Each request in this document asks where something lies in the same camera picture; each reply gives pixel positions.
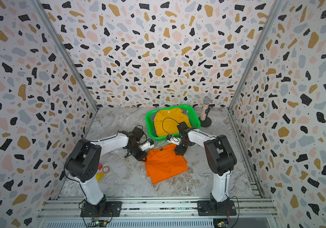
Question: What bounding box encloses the right circuit board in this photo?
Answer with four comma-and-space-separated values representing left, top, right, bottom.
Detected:
213, 218, 229, 228

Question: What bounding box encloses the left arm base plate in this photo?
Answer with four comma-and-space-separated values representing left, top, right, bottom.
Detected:
80, 201, 123, 218

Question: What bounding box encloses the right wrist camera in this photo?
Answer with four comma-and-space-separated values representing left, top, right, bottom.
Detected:
166, 122, 189, 145

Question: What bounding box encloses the green plastic basket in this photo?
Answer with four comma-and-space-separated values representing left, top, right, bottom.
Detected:
145, 104, 201, 142

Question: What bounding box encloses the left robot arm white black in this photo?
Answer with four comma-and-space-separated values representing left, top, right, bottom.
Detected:
64, 131, 154, 215

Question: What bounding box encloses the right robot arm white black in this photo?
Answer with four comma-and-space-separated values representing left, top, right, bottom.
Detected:
175, 122, 237, 216

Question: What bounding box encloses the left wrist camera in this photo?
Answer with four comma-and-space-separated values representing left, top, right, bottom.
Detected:
131, 125, 154, 151

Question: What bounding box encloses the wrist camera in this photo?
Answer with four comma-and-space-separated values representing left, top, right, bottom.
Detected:
166, 122, 189, 145
131, 125, 154, 151

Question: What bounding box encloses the blue-grey t-shirt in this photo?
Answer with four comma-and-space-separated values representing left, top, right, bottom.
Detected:
182, 109, 189, 118

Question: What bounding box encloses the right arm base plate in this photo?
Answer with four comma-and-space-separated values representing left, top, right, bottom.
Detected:
197, 200, 237, 216

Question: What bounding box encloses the circuit board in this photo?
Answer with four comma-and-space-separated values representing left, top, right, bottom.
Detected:
91, 218, 110, 228
213, 218, 229, 228

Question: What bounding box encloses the left circuit board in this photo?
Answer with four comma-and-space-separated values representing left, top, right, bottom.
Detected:
91, 218, 110, 228

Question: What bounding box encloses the round pink tape roll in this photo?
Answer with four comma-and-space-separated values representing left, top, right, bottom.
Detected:
102, 166, 110, 174

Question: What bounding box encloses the aluminium mounting rail frame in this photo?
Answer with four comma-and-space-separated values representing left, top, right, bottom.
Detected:
36, 197, 282, 228

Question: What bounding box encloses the orange t-shirt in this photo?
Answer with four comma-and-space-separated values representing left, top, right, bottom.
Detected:
143, 144, 188, 184

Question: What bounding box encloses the yellow t-shirt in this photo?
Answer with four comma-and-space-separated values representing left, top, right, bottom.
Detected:
151, 107, 191, 137

